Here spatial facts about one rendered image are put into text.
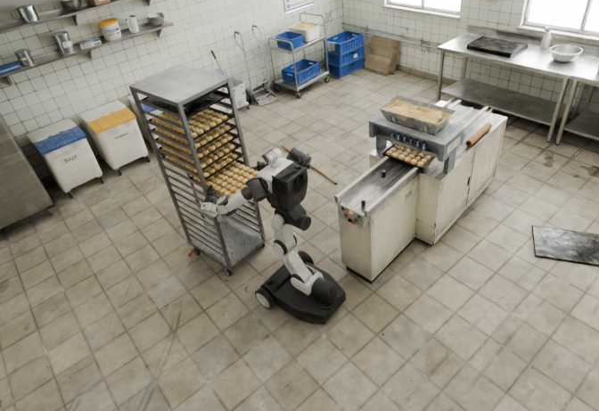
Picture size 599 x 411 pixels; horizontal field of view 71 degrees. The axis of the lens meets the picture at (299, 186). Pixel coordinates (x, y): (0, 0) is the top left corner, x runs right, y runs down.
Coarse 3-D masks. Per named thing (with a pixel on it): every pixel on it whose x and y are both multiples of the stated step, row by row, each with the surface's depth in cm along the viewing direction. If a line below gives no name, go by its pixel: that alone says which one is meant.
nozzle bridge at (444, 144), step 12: (372, 120) 364; (384, 120) 362; (372, 132) 368; (384, 132) 370; (396, 132) 360; (408, 132) 342; (420, 132) 340; (444, 132) 336; (456, 132) 334; (384, 144) 392; (408, 144) 351; (420, 144) 348; (432, 144) 339; (444, 144) 321; (456, 144) 338; (444, 156) 328; (444, 168) 345
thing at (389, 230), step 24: (384, 168) 364; (360, 192) 341; (384, 192) 338; (408, 192) 350; (384, 216) 333; (408, 216) 368; (360, 240) 342; (384, 240) 350; (408, 240) 389; (360, 264) 360; (384, 264) 368
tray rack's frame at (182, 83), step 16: (144, 80) 325; (160, 80) 321; (176, 80) 317; (192, 80) 314; (208, 80) 310; (224, 80) 308; (160, 96) 296; (176, 96) 293; (192, 96) 291; (160, 160) 361; (176, 208) 391; (224, 224) 435; (192, 240) 420; (224, 240) 415; (240, 240) 413; (256, 240) 410; (208, 256) 403; (240, 256) 395
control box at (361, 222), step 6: (342, 204) 331; (342, 210) 334; (348, 210) 328; (354, 210) 324; (342, 216) 337; (348, 216) 332; (354, 216) 326; (360, 216) 320; (354, 222) 330; (360, 222) 325
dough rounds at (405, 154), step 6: (396, 144) 376; (390, 150) 371; (396, 150) 373; (402, 150) 370; (408, 150) 367; (414, 150) 370; (396, 156) 364; (402, 156) 361; (408, 156) 361; (414, 156) 362; (420, 156) 358; (426, 156) 357; (432, 156) 358; (408, 162) 356; (414, 162) 352; (420, 162) 350; (426, 162) 352
